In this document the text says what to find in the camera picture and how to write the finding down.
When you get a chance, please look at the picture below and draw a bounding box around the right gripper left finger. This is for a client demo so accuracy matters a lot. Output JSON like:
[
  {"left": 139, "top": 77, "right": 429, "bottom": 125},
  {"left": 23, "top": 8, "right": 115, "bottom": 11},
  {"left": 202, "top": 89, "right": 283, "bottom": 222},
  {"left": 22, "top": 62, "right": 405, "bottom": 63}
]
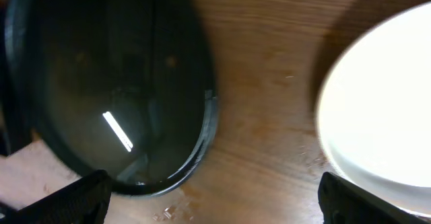
[{"left": 1, "top": 170, "right": 112, "bottom": 224}]

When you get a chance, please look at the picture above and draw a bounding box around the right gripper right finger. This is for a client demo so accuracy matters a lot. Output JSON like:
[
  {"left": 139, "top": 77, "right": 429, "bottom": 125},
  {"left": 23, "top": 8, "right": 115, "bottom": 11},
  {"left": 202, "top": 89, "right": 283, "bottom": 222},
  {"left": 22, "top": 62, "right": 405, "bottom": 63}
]
[{"left": 318, "top": 172, "right": 427, "bottom": 224}]

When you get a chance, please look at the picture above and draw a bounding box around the white plate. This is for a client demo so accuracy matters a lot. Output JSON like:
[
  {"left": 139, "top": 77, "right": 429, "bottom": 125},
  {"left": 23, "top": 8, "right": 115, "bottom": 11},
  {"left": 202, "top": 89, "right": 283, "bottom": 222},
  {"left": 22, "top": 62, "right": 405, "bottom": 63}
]
[{"left": 316, "top": 3, "right": 430, "bottom": 217}]

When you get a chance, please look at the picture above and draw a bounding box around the black round tray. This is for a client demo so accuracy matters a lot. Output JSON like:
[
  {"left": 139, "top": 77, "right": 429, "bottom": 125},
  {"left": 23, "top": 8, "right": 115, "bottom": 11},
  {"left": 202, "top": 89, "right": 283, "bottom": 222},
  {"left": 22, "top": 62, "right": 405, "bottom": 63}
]
[{"left": 3, "top": 0, "right": 218, "bottom": 196}]

